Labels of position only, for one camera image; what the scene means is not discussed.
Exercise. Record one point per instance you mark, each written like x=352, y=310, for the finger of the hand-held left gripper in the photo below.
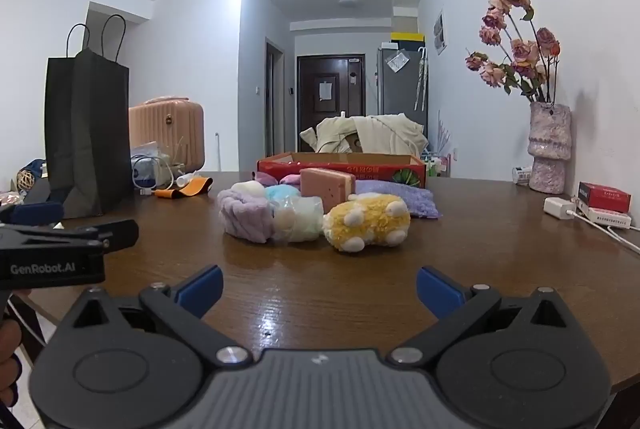
x=35, y=213
x=115, y=233

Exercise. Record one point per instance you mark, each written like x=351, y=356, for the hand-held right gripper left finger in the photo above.
x=202, y=290

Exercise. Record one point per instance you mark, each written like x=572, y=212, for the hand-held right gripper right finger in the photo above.
x=437, y=291

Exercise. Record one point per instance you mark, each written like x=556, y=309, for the purple towel headband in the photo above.
x=245, y=219

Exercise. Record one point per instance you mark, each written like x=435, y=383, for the purple fuzzy cloth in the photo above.
x=405, y=201

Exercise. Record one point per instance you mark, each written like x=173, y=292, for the yellow plush toy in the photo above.
x=365, y=221

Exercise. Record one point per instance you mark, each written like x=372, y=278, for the cream round sponge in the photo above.
x=247, y=189

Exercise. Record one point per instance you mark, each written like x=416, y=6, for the bagged pale green sponge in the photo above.
x=300, y=221

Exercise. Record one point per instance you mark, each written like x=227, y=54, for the light blue puff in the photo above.
x=282, y=194

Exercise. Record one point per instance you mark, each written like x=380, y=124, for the pink sponge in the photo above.
x=327, y=189

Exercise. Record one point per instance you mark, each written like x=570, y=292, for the red cardboard box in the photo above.
x=345, y=169

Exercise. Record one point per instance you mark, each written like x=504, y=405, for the person's left hand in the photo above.
x=7, y=354

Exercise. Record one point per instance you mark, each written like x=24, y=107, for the rattan ball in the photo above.
x=25, y=179

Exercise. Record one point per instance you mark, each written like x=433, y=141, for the dark blue bag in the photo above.
x=40, y=169

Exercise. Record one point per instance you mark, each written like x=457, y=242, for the white and blue device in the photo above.
x=150, y=166

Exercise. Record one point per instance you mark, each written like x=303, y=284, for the small white tube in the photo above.
x=184, y=179

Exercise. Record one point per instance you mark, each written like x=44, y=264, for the black paper bag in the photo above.
x=85, y=134

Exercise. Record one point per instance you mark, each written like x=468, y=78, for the pink suitcase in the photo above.
x=167, y=129

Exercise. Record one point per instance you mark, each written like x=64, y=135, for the trolley with bottles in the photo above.
x=436, y=163

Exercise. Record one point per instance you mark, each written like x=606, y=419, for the small white can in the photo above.
x=522, y=175

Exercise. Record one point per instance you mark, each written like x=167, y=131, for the beige coat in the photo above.
x=385, y=131

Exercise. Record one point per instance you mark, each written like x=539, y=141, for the wooden chair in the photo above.
x=354, y=142

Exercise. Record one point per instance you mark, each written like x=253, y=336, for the pink textured vase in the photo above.
x=549, y=144

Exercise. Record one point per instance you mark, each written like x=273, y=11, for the white power strip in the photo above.
x=607, y=218

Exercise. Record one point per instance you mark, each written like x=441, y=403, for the grey fridge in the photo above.
x=400, y=94

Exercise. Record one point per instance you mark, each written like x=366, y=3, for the white umbrella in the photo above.
x=421, y=79

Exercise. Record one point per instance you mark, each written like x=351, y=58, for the dark brown door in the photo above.
x=340, y=94

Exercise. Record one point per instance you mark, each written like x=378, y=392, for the white paper notice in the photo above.
x=325, y=90

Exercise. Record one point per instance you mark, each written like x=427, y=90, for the clear bag on fridge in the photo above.
x=396, y=61

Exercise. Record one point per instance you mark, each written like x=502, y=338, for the dried pink roses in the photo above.
x=520, y=51

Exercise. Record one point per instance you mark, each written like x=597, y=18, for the yellow box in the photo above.
x=407, y=38

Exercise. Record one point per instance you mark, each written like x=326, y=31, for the round ceiling lamp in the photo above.
x=348, y=1

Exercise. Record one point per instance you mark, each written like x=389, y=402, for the interior doorway frame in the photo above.
x=274, y=99

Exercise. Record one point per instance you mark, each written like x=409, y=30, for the wall poster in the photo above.
x=440, y=33

